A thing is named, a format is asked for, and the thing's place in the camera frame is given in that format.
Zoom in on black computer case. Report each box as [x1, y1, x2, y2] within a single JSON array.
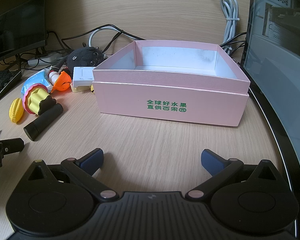
[[243, 0, 300, 240]]

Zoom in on white power strip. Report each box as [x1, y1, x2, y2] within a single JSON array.
[[27, 52, 65, 67]]

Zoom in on yellow corn toy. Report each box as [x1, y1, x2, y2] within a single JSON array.
[[9, 98, 24, 124]]

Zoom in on white battery holder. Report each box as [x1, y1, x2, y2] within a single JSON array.
[[70, 67, 95, 88]]

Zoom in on bundled grey cable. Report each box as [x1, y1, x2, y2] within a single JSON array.
[[217, 0, 240, 53]]

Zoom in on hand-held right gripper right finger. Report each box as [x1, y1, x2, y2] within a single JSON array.
[[185, 149, 283, 202]]

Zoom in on black plush toy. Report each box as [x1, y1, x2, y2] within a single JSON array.
[[55, 46, 104, 74]]

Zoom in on black keyboard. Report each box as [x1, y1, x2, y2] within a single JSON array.
[[0, 70, 22, 103]]

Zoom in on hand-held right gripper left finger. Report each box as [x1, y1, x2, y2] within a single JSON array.
[[27, 148, 118, 202]]

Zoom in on pink cardboard box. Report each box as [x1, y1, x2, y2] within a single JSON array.
[[92, 39, 252, 127]]

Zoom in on orange pumpkin toy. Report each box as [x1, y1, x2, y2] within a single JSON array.
[[55, 71, 72, 92]]

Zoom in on white cable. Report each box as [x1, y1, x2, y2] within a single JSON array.
[[89, 27, 123, 48]]

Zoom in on tangle of black cables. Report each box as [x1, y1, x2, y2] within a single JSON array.
[[15, 31, 68, 68]]

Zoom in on small white red charm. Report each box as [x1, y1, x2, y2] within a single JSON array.
[[48, 68, 60, 83]]

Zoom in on wooden desktop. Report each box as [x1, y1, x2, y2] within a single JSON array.
[[0, 37, 300, 240]]

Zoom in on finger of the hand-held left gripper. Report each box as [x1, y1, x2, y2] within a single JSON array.
[[0, 138, 25, 168]]

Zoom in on black monitor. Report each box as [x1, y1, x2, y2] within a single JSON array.
[[0, 0, 47, 65]]

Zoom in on black cylinder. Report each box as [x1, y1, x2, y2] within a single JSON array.
[[24, 103, 64, 140]]

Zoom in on blue face mask packet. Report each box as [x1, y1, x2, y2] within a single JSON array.
[[21, 68, 54, 98]]

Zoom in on black cable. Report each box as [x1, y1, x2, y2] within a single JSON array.
[[62, 24, 147, 42], [219, 33, 247, 53]]

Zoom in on yellow pink cupcake keychain toy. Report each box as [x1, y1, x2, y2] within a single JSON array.
[[24, 84, 57, 115]]

